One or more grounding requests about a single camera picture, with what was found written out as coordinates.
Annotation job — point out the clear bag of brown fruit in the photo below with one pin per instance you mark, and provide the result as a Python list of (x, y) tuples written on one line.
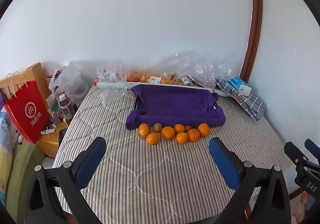
[(175, 79)]

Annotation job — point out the brown wooden door frame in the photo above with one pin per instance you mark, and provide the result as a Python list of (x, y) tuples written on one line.
[(256, 13)]

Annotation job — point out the clear bag of mandarins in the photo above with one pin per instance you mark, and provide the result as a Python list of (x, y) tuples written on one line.
[(140, 76)]

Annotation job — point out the red paper bag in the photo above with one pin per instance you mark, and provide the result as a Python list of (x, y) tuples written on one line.
[(25, 113)]

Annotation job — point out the blue plaid cloth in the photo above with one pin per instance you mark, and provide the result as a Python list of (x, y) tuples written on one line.
[(252, 106)]

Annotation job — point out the purple towel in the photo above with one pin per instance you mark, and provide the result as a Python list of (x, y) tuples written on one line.
[(175, 106)]

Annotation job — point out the wooden nightstand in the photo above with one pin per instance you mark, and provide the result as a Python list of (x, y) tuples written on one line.
[(50, 143)]

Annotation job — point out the colourful blanket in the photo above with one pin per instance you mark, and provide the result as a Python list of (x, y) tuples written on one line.
[(20, 164)]

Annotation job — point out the black phone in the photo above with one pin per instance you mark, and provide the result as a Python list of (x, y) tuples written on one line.
[(61, 136)]

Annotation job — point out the orange mandarin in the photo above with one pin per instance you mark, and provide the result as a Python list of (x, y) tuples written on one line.
[(179, 128), (152, 138), (144, 129), (203, 129), (182, 137), (193, 135), (168, 132)]

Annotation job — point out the person's right hand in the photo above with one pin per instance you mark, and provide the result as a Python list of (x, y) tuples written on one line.
[(300, 207)]

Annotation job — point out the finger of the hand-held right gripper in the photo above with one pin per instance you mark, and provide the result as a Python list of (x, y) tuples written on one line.
[(292, 151), (312, 146)]

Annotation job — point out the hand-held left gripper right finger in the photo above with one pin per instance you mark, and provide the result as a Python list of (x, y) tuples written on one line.
[(222, 164)]

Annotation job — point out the crumpled clear plastic bag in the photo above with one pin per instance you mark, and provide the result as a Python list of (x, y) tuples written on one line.
[(110, 93)]

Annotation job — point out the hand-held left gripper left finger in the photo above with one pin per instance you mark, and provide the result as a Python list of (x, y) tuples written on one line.
[(90, 161)]

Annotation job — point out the dark drink bottle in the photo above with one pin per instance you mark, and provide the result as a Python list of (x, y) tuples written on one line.
[(65, 108)]

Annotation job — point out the white plastic bag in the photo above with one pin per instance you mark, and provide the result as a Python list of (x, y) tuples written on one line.
[(72, 81)]

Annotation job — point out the blue tissue pack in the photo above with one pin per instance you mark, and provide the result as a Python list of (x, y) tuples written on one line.
[(235, 82)]

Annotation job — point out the white tissue pack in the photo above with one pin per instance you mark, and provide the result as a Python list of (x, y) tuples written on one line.
[(245, 89)]

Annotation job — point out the purple print packet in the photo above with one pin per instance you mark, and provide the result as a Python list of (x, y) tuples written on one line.
[(57, 75)]

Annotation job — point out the striped mattress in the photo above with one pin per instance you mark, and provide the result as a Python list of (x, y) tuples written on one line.
[(150, 176)]

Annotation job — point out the large clear plastic bag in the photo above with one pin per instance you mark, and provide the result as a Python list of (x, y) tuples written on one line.
[(195, 66)]

